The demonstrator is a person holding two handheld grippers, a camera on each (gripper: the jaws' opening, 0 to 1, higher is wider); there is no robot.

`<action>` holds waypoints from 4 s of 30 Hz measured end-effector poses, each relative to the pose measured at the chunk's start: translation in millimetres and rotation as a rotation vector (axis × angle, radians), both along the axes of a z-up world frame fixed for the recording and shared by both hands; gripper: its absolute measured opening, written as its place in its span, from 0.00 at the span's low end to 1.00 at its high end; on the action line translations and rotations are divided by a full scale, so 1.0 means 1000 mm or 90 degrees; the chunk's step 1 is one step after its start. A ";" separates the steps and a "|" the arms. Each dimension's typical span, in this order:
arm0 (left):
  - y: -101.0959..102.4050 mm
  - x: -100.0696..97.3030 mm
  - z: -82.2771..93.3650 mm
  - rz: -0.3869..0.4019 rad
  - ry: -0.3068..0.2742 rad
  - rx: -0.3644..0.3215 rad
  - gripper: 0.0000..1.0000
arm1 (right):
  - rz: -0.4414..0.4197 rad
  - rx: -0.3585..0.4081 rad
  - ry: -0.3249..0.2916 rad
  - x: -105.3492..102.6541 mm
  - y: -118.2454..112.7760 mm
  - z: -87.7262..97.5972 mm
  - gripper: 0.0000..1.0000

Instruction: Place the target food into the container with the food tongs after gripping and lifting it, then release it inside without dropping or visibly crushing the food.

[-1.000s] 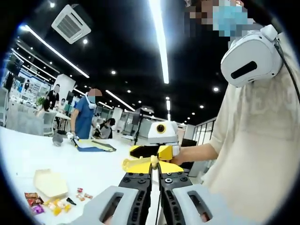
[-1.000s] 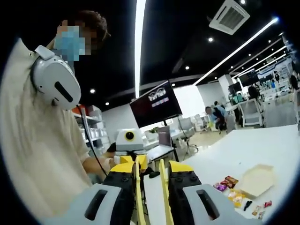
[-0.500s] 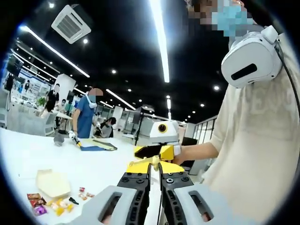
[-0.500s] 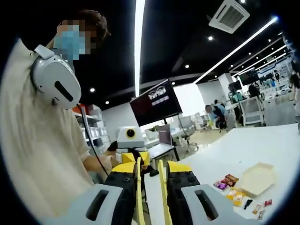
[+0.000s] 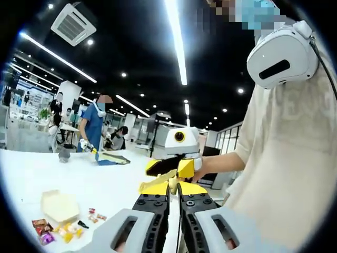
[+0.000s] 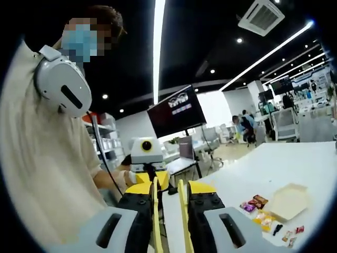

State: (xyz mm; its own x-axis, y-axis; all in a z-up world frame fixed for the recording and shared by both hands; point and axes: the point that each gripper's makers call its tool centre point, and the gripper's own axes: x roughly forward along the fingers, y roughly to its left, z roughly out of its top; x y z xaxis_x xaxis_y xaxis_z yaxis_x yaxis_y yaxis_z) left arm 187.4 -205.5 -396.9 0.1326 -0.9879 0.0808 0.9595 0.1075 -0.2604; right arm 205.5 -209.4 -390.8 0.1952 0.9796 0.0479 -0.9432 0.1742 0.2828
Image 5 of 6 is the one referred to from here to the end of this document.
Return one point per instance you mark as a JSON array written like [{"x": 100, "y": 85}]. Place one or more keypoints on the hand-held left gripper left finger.
[{"x": 147, "y": 210}]

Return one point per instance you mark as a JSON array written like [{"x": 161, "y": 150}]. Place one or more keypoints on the yellow food tongs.
[{"x": 160, "y": 177}]

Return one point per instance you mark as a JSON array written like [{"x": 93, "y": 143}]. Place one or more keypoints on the ceiling air conditioner unit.
[{"x": 73, "y": 23}]

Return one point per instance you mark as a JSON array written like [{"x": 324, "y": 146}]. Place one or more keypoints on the green and blue cloth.
[{"x": 113, "y": 159}]

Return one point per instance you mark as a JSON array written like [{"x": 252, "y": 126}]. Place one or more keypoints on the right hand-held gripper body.
[{"x": 184, "y": 147}]

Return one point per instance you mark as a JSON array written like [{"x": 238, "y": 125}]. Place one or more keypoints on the long ceiling light strip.
[
  {"x": 179, "y": 52},
  {"x": 59, "y": 57}
]

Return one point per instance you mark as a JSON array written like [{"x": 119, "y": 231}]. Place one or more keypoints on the black food snack packet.
[{"x": 83, "y": 224}]

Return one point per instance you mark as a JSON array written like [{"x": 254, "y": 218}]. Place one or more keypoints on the operator in beige shirt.
[{"x": 289, "y": 158}]

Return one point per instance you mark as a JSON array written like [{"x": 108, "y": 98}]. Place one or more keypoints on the pile of food snack packets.
[{"x": 44, "y": 238}]

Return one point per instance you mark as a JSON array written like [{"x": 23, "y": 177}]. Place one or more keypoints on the beige hexagonal food container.
[{"x": 60, "y": 208}]

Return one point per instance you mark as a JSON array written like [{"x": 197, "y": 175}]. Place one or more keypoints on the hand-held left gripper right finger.
[{"x": 189, "y": 205}]

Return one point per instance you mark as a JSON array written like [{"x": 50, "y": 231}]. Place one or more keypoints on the grey crumpled bag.
[{"x": 64, "y": 155}]

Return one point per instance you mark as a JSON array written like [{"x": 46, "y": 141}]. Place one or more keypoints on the person's right hand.
[{"x": 201, "y": 172}]

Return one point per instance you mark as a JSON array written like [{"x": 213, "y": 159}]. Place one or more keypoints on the green potted plant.
[{"x": 44, "y": 113}]

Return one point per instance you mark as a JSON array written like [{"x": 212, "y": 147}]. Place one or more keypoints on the black tripod stand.
[{"x": 157, "y": 137}]

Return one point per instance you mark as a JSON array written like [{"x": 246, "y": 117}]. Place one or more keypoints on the white worn headset device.
[{"x": 279, "y": 52}]

